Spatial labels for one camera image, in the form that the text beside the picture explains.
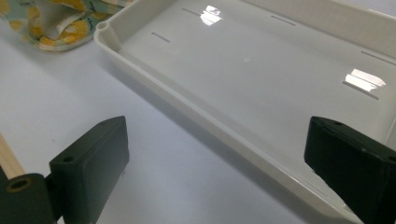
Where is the yellow patterned cloth bag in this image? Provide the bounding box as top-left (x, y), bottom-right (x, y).
top-left (0, 0), bottom-right (134, 52)

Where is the white plastic tray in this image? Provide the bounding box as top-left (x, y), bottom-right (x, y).
top-left (93, 0), bottom-right (396, 224)

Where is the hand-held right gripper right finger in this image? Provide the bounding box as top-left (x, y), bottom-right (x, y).
top-left (304, 116), bottom-right (396, 224)

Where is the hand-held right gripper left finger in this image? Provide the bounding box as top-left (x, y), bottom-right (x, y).
top-left (49, 115), bottom-right (131, 224)

